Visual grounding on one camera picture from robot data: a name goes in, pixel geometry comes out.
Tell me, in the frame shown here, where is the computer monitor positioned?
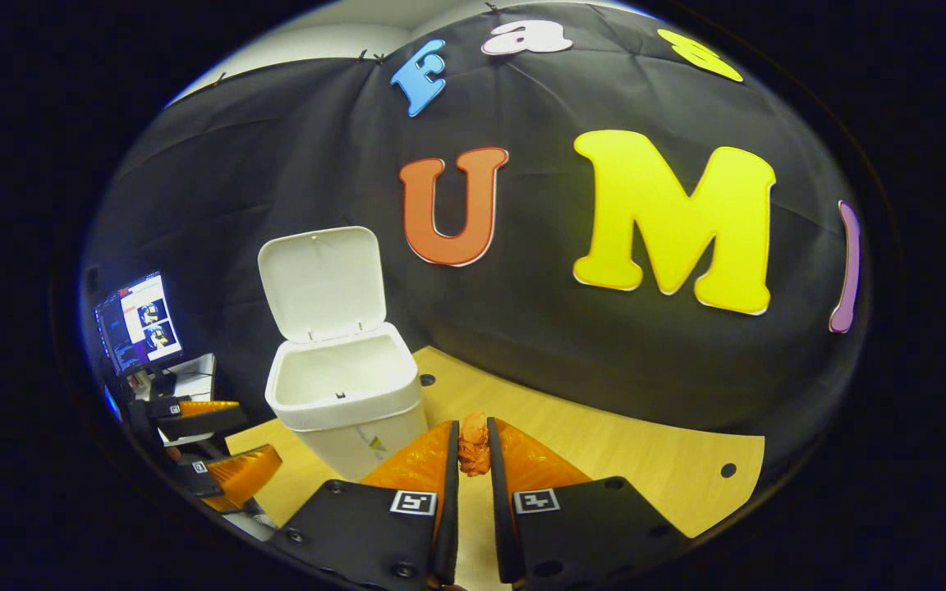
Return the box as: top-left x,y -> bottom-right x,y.
94,271 -> 186,378

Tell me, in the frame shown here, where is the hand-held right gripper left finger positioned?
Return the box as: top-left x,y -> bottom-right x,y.
268,420 -> 461,588

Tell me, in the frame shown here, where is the white desktop garbage bin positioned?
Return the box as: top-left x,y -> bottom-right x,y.
257,226 -> 430,483

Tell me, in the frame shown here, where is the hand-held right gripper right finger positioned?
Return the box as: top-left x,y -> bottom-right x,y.
485,417 -> 691,590

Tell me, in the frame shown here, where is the black backdrop cloth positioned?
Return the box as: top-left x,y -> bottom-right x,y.
79,4 -> 872,460

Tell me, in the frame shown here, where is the orange paper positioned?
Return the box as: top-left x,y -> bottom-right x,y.
457,410 -> 492,479

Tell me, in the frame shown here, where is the wooden desktop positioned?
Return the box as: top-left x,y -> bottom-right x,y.
225,345 -> 767,591

